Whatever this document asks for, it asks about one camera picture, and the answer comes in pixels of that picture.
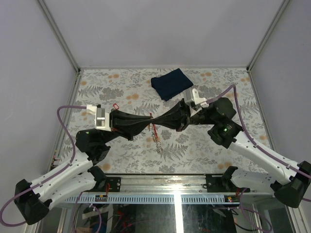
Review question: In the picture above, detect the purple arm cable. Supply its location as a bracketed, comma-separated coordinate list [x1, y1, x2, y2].
[0, 105, 89, 225]
[206, 84, 311, 180]

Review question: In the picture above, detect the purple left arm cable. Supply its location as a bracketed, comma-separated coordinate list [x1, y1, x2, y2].
[0, 105, 89, 225]

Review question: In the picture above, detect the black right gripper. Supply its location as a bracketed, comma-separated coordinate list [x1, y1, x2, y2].
[152, 98, 218, 132]

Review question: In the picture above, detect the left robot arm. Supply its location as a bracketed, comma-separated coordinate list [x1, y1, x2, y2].
[14, 105, 153, 225]

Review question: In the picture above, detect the steel key holder red handle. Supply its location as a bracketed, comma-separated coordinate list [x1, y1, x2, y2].
[148, 112, 163, 154]

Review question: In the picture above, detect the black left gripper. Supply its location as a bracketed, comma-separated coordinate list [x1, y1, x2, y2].
[99, 109, 154, 146]

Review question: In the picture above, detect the folded dark blue cloth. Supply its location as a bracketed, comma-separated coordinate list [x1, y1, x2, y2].
[151, 68, 193, 101]

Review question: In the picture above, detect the left aluminium frame post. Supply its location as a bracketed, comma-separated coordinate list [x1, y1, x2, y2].
[36, 0, 81, 73]

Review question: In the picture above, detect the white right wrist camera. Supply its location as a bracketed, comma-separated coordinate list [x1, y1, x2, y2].
[183, 87, 208, 110]

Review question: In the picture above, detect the aluminium frame post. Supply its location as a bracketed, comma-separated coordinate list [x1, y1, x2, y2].
[36, 0, 81, 73]
[246, 0, 292, 72]

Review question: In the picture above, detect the aluminium table edge rail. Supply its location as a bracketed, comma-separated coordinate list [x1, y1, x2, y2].
[58, 172, 277, 195]

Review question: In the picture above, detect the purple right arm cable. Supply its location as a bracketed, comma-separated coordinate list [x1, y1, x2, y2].
[206, 84, 311, 180]

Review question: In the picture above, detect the right aluminium frame post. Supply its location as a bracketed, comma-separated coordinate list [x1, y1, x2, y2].
[246, 0, 292, 72]

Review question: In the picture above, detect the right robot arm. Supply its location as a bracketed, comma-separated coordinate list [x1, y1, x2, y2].
[154, 98, 311, 208]

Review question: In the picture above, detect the perforated cable duct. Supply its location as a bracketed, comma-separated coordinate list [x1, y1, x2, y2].
[64, 194, 239, 205]

